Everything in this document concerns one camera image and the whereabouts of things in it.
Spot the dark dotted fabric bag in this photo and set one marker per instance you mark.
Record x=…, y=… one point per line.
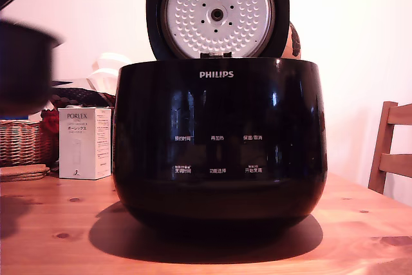
x=80, y=96

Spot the black Philips rice cooker body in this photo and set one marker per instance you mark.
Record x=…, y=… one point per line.
x=219, y=191

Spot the woven wicker basket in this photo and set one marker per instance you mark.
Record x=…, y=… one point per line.
x=25, y=143

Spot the white Porlex box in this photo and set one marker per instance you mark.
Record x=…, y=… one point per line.
x=82, y=146

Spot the red knitted item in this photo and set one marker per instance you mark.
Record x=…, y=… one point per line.
x=51, y=123

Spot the white ribbon bag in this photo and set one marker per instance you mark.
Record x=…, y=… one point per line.
x=106, y=69

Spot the dark metallic pot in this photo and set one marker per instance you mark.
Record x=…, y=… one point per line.
x=22, y=72

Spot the wooden chair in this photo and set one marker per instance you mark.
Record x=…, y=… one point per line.
x=383, y=146

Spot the brown vase with black pattern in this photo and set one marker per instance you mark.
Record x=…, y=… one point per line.
x=294, y=43

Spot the cork coaster stack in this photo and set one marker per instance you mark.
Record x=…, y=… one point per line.
x=25, y=172

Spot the black cooker lid, silver plate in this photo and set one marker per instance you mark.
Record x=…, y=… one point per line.
x=154, y=14

